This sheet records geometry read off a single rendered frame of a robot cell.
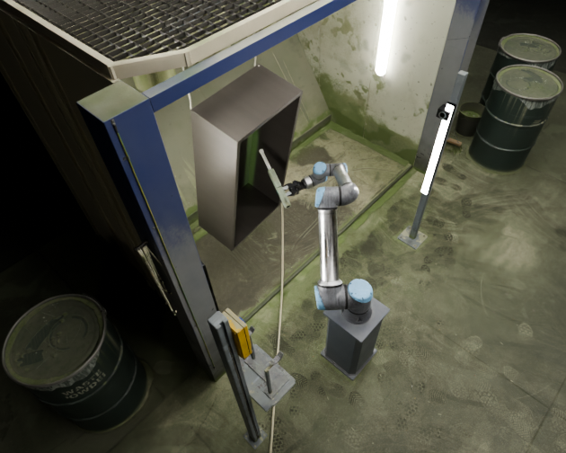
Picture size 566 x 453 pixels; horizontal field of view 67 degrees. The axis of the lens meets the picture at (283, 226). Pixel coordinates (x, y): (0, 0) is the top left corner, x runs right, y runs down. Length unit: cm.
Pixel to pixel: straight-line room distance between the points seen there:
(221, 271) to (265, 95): 170
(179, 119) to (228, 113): 158
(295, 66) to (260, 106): 229
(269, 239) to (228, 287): 60
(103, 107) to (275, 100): 128
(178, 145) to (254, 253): 119
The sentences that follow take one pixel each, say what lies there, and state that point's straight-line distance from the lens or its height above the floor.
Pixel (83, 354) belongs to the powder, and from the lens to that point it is 273.
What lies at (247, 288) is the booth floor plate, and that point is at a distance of 363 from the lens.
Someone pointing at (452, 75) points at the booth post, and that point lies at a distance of 405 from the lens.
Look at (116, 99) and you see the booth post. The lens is 162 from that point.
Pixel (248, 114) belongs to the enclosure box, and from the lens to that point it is 253.
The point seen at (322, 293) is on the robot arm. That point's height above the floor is 90.
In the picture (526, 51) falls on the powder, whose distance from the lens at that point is 520.
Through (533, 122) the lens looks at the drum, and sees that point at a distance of 464.
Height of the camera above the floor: 310
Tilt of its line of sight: 50 degrees down
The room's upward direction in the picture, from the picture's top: 3 degrees counter-clockwise
